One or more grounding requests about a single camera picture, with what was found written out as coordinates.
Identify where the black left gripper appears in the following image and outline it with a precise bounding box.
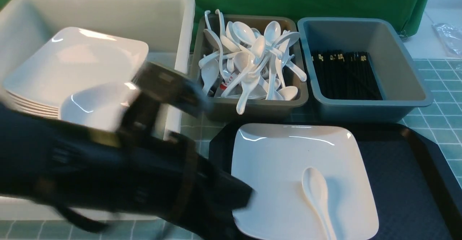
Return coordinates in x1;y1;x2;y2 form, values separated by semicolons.
119;61;210;142

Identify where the large white square rice plate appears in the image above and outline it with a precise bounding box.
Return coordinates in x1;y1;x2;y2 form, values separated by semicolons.
231;123;379;240

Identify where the white ceramic soup spoon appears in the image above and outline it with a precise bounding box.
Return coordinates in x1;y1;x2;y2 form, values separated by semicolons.
301;167;337;240

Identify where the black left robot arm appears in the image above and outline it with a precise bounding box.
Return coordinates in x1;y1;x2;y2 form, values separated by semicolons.
0;64;254;240

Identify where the stack of white bowls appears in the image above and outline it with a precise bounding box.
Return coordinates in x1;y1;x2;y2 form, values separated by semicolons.
59;82;140;131

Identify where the large white plastic tub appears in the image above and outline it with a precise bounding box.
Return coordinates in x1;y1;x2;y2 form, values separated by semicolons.
0;0;196;221

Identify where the stack of white square plates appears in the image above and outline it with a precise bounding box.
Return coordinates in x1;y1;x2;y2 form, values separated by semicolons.
2;27;149;119

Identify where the pile of white spoons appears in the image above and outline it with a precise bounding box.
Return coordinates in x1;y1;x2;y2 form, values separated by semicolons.
199;9;308;115

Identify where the bundle of black chopsticks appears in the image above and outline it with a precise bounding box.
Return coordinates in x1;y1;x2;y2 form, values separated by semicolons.
311;50;383;100

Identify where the blue-grey chopstick bin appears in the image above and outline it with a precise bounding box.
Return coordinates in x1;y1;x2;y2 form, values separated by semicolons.
297;17;433;123

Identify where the black serving tray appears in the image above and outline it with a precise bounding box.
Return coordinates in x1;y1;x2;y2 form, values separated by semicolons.
209;122;461;240

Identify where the green checkered tablecloth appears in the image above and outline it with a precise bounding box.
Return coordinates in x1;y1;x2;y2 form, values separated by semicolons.
0;59;462;240

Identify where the clear plastic bag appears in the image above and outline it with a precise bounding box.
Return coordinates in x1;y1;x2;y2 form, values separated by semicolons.
432;23;462;58

